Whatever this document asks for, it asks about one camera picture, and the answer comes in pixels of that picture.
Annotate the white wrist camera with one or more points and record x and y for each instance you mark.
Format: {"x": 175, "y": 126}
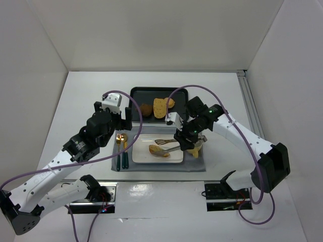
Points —
{"x": 111, "y": 103}
{"x": 174, "y": 118}

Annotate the white rectangular plate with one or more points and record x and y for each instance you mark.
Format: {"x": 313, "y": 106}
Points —
{"x": 141, "y": 154}

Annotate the yellow mug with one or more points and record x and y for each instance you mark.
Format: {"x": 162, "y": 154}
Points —
{"x": 195, "y": 151}

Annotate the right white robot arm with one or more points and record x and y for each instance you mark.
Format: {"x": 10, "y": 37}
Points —
{"x": 271, "y": 162}

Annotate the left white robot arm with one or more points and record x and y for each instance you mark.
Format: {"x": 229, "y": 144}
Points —
{"x": 25, "y": 205}

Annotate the seeded bread slice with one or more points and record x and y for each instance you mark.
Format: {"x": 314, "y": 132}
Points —
{"x": 159, "y": 108}

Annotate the small orange bread roll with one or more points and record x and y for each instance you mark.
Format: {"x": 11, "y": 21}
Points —
{"x": 170, "y": 102}

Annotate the gold fork green handle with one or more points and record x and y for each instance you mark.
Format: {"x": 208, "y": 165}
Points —
{"x": 118, "y": 142}

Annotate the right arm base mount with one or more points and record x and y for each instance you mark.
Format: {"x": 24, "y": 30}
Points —
{"x": 220, "y": 197}

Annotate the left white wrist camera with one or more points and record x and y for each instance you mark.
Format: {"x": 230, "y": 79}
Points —
{"x": 111, "y": 103}

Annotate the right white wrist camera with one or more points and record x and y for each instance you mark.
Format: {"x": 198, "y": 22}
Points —
{"x": 174, "y": 118}

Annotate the aluminium rail frame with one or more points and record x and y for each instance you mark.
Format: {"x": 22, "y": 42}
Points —
{"x": 252, "y": 113}

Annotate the metal tongs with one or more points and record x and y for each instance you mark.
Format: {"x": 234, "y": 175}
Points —
{"x": 172, "y": 145}

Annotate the crusty bread slice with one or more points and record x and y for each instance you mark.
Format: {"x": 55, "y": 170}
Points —
{"x": 158, "y": 151}

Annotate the gold spoon green handle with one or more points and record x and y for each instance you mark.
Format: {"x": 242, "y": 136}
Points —
{"x": 125, "y": 159}

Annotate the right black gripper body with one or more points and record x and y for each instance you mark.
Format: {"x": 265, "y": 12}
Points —
{"x": 185, "y": 138}

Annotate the round brown bread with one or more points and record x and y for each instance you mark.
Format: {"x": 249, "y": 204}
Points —
{"x": 146, "y": 109}

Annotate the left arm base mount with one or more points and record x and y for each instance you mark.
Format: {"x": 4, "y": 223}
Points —
{"x": 101, "y": 197}

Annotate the grey cloth placemat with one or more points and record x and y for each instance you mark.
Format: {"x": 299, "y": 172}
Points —
{"x": 189, "y": 163}

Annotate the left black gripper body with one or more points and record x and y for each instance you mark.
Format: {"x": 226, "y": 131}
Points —
{"x": 122, "y": 121}

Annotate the black baking tray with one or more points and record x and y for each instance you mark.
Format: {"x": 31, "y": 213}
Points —
{"x": 146, "y": 95}

